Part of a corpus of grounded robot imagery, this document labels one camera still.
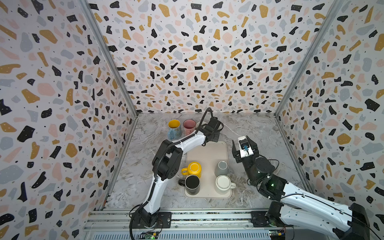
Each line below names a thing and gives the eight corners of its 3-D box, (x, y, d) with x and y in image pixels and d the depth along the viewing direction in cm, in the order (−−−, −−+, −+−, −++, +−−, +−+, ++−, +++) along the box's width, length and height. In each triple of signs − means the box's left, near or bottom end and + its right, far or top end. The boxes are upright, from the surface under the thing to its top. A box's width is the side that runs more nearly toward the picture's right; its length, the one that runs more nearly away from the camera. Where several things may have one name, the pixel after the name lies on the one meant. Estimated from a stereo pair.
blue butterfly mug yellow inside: (169, 140, 108) (166, 131, 99) (171, 129, 115) (168, 119, 106) (181, 140, 108) (179, 131, 99) (182, 129, 115) (180, 119, 106)
